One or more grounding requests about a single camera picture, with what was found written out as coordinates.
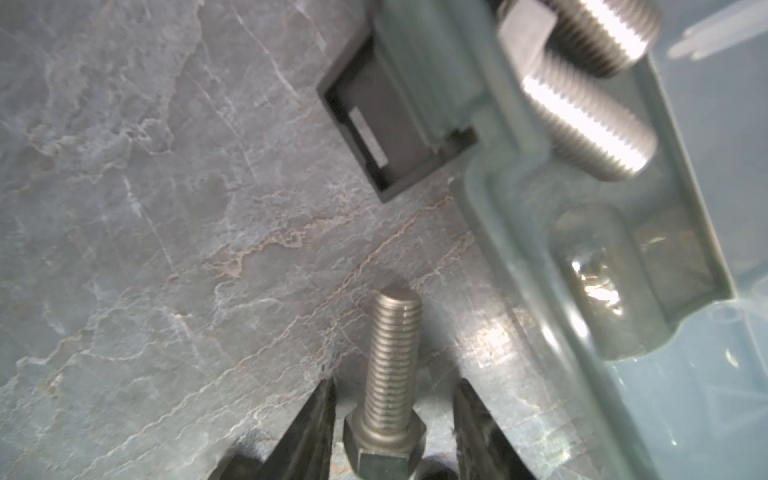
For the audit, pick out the green plastic organizer box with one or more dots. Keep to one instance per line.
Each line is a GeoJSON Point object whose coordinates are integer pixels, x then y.
{"type": "Point", "coordinates": [644, 300]}

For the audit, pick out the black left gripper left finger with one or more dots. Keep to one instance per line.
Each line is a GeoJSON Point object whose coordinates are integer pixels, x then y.
{"type": "Point", "coordinates": [303, 452]}

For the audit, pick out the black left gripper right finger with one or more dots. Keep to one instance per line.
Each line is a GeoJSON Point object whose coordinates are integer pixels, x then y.
{"type": "Point", "coordinates": [483, 451]}

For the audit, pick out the silver hex bolt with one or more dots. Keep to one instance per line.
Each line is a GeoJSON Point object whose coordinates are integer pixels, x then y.
{"type": "Point", "coordinates": [384, 438]}
{"type": "Point", "coordinates": [588, 127]}
{"type": "Point", "coordinates": [605, 37]}

